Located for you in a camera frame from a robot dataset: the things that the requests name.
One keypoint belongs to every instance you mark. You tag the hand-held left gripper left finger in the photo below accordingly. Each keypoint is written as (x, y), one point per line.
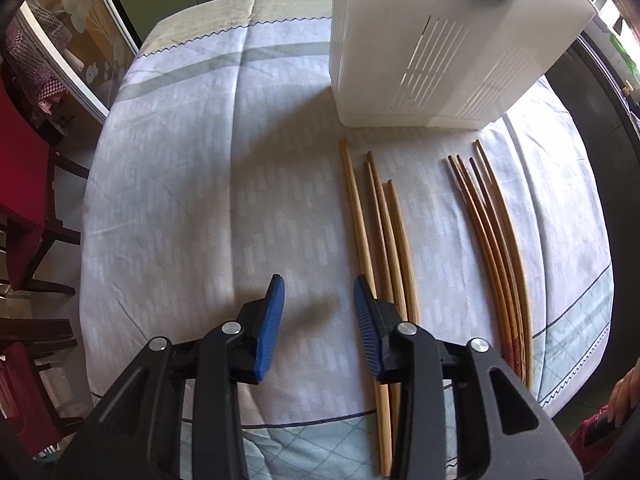
(270, 330)

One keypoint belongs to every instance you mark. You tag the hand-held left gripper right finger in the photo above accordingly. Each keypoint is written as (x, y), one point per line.
(365, 320)

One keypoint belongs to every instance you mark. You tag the light wooden chopstick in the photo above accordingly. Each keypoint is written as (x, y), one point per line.
(376, 220)
(406, 270)
(377, 180)
(352, 200)

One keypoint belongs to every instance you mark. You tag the dark brown wooden chopstick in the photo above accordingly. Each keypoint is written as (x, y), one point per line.
(485, 195)
(465, 200)
(473, 195)
(493, 180)

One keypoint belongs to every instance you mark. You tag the white plastic utensil holder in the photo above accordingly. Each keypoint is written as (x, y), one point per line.
(380, 60)

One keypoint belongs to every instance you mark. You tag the person's right hand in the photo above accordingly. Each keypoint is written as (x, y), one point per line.
(625, 400)

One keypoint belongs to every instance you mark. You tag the pale patterned tablecloth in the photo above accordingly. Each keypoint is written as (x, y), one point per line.
(200, 185)

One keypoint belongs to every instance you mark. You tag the red cushioned wooden chair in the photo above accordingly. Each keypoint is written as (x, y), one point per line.
(20, 170)
(20, 410)

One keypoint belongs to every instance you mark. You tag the black kitchen counter cabinets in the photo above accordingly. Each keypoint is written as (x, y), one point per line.
(600, 110)

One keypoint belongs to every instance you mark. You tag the checked hanging apron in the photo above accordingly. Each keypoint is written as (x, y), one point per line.
(45, 85)

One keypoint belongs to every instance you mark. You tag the etched glass sliding door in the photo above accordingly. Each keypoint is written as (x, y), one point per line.
(75, 35)

